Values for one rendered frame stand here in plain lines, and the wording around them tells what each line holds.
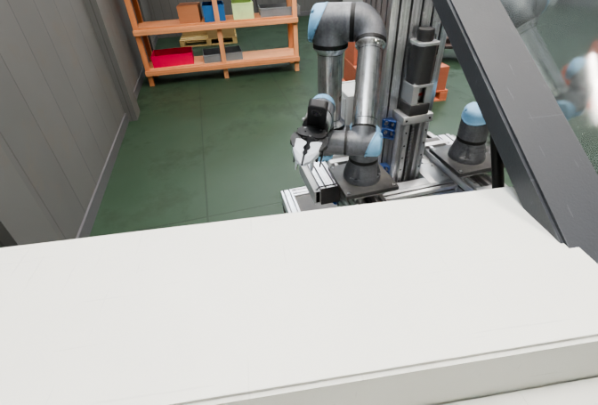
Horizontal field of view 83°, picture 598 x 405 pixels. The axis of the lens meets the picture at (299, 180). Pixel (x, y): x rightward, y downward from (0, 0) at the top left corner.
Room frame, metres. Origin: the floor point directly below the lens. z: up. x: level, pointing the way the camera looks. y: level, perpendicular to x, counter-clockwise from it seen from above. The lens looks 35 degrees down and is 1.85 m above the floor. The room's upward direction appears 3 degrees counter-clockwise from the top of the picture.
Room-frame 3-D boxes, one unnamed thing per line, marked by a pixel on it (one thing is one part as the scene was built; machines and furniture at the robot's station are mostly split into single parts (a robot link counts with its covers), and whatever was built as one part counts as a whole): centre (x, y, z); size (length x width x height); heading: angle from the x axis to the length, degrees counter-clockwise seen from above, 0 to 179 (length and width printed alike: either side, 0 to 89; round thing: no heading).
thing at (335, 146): (0.91, -0.09, 1.34); 0.11 x 0.08 x 0.11; 77
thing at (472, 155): (1.26, -0.74, 1.09); 0.15 x 0.15 x 0.10
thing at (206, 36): (8.39, 1.92, 0.23); 1.28 x 0.86 x 0.46; 101
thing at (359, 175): (1.15, -0.26, 1.09); 0.15 x 0.15 x 0.10
